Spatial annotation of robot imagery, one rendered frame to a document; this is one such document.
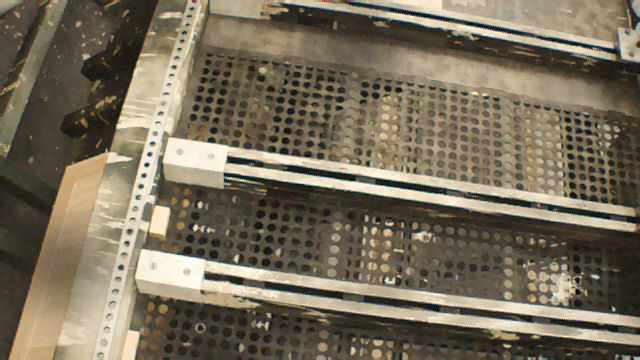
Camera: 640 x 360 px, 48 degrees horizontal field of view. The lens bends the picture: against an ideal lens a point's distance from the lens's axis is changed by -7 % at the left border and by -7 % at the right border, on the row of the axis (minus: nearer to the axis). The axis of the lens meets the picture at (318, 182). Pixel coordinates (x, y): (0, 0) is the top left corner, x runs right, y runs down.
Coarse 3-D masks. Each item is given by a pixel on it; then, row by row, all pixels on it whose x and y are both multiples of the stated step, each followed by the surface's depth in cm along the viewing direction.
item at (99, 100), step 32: (64, 0) 232; (32, 32) 223; (128, 32) 236; (32, 64) 216; (96, 64) 225; (128, 64) 223; (0, 96) 212; (96, 96) 227; (384, 96) 321; (0, 128) 202; (64, 128) 217; (96, 128) 215; (288, 128) 234; (416, 160) 283; (192, 224) 169; (256, 224) 219; (416, 224) 272; (224, 256) 223; (256, 352) 198
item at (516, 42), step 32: (224, 0) 174; (256, 0) 173; (288, 0) 174; (320, 0) 177; (352, 0) 176; (384, 0) 177; (384, 32) 178; (416, 32) 177; (448, 32) 175; (480, 32) 175; (512, 32) 178; (544, 32) 177; (544, 64) 180; (576, 64) 178; (608, 64) 177
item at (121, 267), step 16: (192, 0) 174; (192, 16) 171; (176, 48) 166; (176, 64) 163; (176, 80) 161; (160, 96) 159; (160, 112) 157; (160, 128) 155; (144, 160) 151; (144, 176) 149; (144, 192) 147; (128, 224) 143; (128, 240) 142; (128, 256) 140; (112, 272) 138; (128, 272) 139; (112, 288) 136; (112, 320) 133; (112, 336) 132; (96, 352) 130
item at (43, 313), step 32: (192, 128) 183; (96, 160) 203; (64, 192) 205; (96, 192) 196; (64, 224) 198; (64, 256) 190; (32, 288) 191; (64, 288) 183; (32, 320) 184; (160, 320) 157; (32, 352) 178
